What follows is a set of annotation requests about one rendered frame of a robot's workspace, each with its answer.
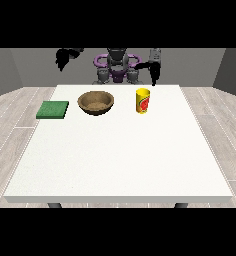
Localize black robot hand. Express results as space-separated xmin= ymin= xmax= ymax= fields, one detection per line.
xmin=134 ymin=61 xmax=162 ymax=87
xmin=55 ymin=48 xmax=80 ymax=73

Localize yellow cup with melon print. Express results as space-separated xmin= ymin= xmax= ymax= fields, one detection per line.
xmin=135 ymin=87 xmax=151 ymax=115

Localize green square pad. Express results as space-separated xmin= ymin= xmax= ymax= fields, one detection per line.
xmin=35 ymin=100 xmax=70 ymax=120

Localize brown wooden bowl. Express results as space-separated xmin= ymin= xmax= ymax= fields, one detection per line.
xmin=77 ymin=90 xmax=115 ymax=117

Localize grey robot trunk purple rings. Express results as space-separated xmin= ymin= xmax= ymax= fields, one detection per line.
xmin=92 ymin=48 xmax=145 ymax=86

